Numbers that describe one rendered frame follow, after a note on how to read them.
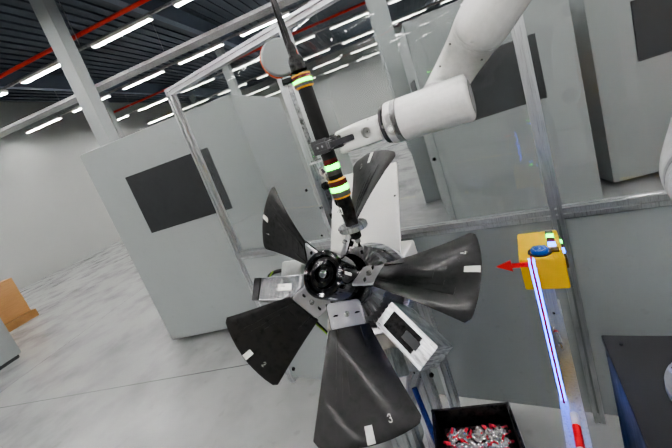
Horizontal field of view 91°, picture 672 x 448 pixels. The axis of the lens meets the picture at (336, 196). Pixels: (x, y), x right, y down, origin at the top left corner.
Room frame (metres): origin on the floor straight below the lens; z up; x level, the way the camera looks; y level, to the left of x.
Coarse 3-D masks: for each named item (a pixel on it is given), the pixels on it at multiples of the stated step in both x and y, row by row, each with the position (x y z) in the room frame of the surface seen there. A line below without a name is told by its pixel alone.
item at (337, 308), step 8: (328, 304) 0.74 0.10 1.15; (336, 304) 0.74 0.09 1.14; (344, 304) 0.75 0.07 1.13; (352, 304) 0.75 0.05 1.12; (360, 304) 0.75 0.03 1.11; (328, 312) 0.73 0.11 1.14; (336, 312) 0.73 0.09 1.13; (352, 312) 0.74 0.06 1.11; (360, 312) 0.74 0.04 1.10; (336, 320) 0.72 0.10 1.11; (344, 320) 0.72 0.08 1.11; (352, 320) 0.72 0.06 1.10; (360, 320) 0.73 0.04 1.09; (336, 328) 0.70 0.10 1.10
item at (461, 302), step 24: (456, 240) 0.71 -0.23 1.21; (384, 264) 0.75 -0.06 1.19; (408, 264) 0.71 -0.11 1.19; (432, 264) 0.67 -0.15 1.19; (456, 264) 0.64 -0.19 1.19; (480, 264) 0.61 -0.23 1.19; (384, 288) 0.66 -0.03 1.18; (408, 288) 0.64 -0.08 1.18; (432, 288) 0.61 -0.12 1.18; (456, 288) 0.59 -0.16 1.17; (456, 312) 0.55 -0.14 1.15
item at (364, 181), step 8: (376, 152) 0.89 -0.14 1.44; (384, 152) 0.85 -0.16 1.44; (392, 152) 0.81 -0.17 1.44; (360, 160) 0.97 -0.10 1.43; (376, 160) 0.86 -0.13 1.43; (384, 160) 0.82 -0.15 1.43; (392, 160) 0.80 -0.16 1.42; (368, 168) 0.88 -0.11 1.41; (376, 168) 0.84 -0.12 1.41; (384, 168) 0.80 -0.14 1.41; (360, 176) 0.91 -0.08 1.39; (368, 176) 0.85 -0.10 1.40; (376, 176) 0.81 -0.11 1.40; (360, 184) 0.88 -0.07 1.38; (368, 184) 0.83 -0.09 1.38; (376, 184) 0.80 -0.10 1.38; (352, 192) 0.95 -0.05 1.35; (360, 192) 0.85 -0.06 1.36; (368, 192) 0.81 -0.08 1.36; (352, 200) 0.92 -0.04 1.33; (360, 200) 0.83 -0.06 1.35; (360, 208) 0.80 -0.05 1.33
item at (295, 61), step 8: (288, 48) 0.74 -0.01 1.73; (296, 56) 0.73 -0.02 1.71; (288, 64) 0.74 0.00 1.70; (296, 64) 0.73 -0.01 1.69; (304, 64) 0.74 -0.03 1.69; (296, 72) 0.77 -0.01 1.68; (336, 200) 0.74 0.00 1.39; (344, 200) 0.73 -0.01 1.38; (344, 208) 0.73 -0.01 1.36; (352, 208) 0.74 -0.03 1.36; (344, 216) 0.73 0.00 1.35; (352, 216) 0.73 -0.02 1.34; (352, 224) 0.73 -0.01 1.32; (360, 232) 0.74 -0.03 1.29
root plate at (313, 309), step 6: (300, 294) 0.80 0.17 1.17; (306, 294) 0.80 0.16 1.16; (294, 300) 0.80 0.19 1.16; (300, 300) 0.81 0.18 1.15; (306, 300) 0.80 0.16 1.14; (318, 300) 0.80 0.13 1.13; (324, 300) 0.80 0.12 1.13; (306, 306) 0.81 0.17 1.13; (312, 306) 0.81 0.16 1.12; (324, 306) 0.80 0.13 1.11; (312, 312) 0.81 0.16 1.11; (318, 312) 0.81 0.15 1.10
